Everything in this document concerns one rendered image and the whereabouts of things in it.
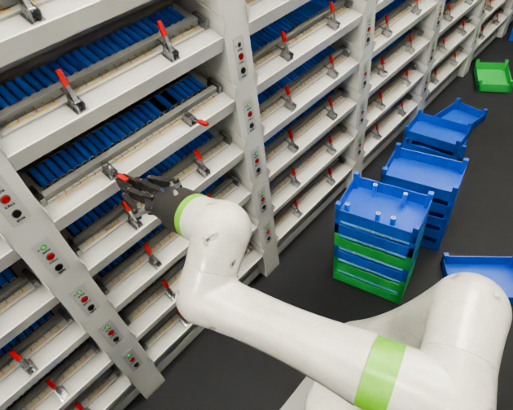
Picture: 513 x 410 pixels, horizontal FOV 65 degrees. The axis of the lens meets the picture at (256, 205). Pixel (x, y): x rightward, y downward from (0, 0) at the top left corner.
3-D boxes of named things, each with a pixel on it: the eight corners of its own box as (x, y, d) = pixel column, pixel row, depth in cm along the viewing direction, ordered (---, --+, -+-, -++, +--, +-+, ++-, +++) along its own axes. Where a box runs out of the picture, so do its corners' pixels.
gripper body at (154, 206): (168, 233, 84) (145, 220, 90) (198, 209, 88) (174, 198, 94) (153, 206, 79) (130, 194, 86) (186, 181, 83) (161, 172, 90)
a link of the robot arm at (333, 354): (381, 324, 68) (370, 346, 58) (361, 386, 70) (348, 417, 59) (203, 252, 82) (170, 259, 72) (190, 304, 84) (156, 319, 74)
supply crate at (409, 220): (430, 207, 152) (434, 191, 147) (414, 245, 141) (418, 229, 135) (354, 185, 165) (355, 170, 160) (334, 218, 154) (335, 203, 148)
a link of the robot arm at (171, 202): (201, 181, 79) (164, 208, 75) (220, 224, 86) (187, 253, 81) (183, 174, 83) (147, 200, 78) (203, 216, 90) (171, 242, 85)
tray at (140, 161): (234, 111, 125) (236, 87, 117) (59, 232, 97) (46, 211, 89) (189, 76, 130) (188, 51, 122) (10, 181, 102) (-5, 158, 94)
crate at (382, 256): (423, 233, 164) (427, 220, 158) (408, 271, 152) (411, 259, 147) (352, 211, 177) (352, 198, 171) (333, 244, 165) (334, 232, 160)
